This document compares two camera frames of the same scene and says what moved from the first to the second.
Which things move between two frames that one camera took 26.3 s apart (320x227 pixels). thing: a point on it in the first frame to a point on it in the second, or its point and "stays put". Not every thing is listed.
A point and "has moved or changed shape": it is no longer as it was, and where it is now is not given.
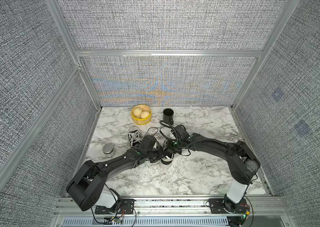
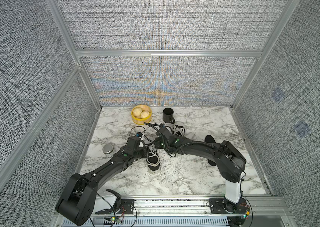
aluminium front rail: [261, 207] stays put
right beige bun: [144, 114] stays put
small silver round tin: [109, 150] stays put
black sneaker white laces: [167, 159] has moved or changed shape
